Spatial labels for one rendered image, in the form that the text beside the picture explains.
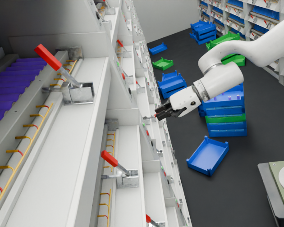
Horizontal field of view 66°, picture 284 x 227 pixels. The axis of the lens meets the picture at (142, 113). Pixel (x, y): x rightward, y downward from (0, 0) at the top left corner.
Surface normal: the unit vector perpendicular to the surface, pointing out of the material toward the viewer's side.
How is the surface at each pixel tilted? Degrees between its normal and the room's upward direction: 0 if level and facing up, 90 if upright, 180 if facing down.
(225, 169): 0
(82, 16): 90
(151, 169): 90
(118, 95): 90
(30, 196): 17
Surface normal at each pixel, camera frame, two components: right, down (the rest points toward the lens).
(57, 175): -0.04, -0.83
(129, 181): 0.06, 0.55
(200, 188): -0.32, -0.78
